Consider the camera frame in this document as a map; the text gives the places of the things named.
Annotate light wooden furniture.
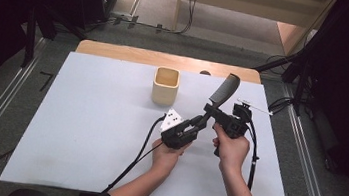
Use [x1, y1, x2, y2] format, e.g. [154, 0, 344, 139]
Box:
[169, 0, 339, 63]

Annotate white table sheet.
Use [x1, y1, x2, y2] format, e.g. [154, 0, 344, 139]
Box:
[0, 44, 306, 196]

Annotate person's left hand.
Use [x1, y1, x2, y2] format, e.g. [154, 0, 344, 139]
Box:
[147, 135, 193, 178]

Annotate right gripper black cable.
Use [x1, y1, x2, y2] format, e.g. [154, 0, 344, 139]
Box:
[235, 110, 266, 193]

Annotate beige square cup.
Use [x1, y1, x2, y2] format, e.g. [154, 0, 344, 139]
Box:
[150, 65, 181, 108]

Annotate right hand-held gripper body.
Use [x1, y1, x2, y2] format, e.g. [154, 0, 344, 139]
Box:
[219, 96, 276, 144]

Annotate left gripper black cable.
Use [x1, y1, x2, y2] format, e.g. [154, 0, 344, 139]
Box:
[101, 109, 166, 196]

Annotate wooden table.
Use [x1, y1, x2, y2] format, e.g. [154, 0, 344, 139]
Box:
[74, 39, 265, 85]

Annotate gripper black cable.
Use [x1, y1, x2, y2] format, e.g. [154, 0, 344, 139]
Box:
[101, 109, 166, 196]
[235, 110, 266, 193]

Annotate black comb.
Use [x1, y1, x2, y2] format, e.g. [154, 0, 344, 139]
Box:
[194, 69, 242, 130]

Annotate coiled black floor cables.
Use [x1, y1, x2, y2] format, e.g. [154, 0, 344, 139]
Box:
[266, 94, 298, 121]

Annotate hanging black cable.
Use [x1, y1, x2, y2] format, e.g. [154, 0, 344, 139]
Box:
[169, 0, 201, 38]

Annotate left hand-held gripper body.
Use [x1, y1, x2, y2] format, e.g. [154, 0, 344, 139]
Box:
[156, 107, 200, 153]

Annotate person's right hand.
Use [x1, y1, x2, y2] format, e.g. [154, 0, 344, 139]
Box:
[208, 122, 254, 177]

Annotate black metal stand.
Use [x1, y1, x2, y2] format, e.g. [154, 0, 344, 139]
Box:
[249, 0, 347, 121]
[18, 0, 92, 76]

